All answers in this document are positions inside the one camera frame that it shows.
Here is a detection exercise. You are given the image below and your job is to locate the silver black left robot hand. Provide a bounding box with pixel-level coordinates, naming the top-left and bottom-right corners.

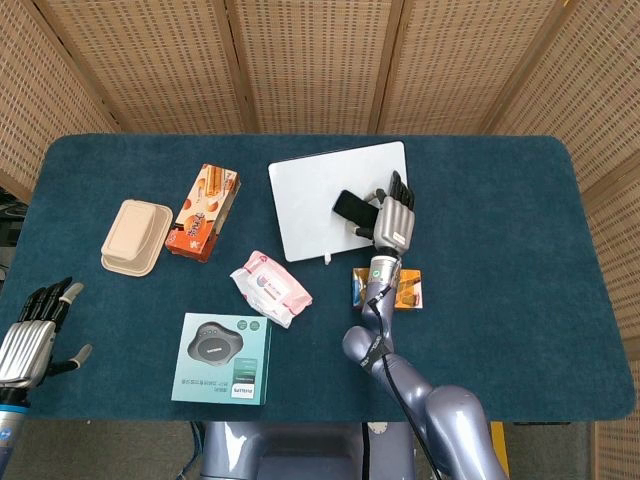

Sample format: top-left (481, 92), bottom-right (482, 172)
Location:
top-left (0, 276), bottom-right (94, 390)

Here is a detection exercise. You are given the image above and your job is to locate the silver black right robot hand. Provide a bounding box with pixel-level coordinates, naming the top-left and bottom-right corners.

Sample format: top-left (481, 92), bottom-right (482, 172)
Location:
top-left (346, 169), bottom-right (418, 257)

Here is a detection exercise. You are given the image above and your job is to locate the white tablet stand board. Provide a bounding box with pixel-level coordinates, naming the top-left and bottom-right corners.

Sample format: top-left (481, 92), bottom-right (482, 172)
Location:
top-left (267, 140), bottom-right (409, 265)

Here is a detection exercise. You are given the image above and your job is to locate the orange colourful flat box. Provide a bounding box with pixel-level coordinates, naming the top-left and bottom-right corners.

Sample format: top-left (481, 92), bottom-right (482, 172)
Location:
top-left (351, 267), bottom-right (424, 312)

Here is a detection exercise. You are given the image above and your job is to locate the black equipment behind table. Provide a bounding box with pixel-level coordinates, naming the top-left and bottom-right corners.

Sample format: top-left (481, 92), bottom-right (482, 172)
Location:
top-left (0, 185), bottom-right (29, 281)

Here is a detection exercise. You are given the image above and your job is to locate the pink wet wipes pack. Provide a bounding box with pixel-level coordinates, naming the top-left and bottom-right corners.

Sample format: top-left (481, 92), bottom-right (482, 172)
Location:
top-left (229, 249), bottom-right (314, 330)

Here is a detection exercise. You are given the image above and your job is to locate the beige lidded lunch container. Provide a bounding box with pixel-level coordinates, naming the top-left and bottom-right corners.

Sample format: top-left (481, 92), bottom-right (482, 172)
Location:
top-left (100, 198), bottom-right (174, 277)

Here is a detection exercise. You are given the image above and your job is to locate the blue carpet table mat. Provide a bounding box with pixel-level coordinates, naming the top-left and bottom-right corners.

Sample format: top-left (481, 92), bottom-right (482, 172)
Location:
top-left (0, 133), bottom-right (637, 424)

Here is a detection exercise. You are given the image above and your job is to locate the rattan folding screen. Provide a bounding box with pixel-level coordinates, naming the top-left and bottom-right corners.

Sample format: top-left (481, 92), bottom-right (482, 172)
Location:
top-left (0, 0), bottom-right (640, 351)

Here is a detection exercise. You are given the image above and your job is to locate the orange biscuit box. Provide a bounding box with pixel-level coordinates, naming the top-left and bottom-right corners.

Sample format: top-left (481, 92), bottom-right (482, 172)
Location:
top-left (164, 163), bottom-right (242, 264)

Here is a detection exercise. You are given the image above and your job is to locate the teal speaker product box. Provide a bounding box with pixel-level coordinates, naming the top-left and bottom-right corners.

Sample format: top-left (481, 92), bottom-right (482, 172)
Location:
top-left (170, 312), bottom-right (274, 407)

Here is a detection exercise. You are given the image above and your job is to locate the grey robot torso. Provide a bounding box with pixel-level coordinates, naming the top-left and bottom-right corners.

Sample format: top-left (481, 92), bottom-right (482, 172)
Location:
top-left (199, 421), bottom-right (419, 480)

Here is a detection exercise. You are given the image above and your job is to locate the black velcro strap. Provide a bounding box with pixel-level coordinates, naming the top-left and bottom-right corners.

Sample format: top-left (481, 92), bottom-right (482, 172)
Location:
top-left (357, 334), bottom-right (389, 374)

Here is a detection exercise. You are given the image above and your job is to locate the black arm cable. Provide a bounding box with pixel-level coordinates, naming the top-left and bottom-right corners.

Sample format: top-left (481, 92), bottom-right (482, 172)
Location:
top-left (368, 294), bottom-right (444, 480)

